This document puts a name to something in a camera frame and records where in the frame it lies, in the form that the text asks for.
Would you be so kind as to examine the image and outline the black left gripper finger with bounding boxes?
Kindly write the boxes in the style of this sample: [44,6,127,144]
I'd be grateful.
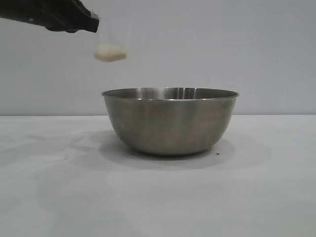
[46,9,100,34]

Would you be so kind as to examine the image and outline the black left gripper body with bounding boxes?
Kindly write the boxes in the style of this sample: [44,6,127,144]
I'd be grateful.
[0,0,85,28]

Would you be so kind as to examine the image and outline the clear plastic measuring cup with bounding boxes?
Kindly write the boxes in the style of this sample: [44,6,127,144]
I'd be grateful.
[94,13,129,63]

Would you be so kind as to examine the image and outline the white rice grains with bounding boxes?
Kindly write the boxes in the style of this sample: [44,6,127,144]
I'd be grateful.
[94,43,128,62]

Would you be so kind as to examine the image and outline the stainless steel mixing bowl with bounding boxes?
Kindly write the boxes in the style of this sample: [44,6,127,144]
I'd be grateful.
[101,86,240,156]

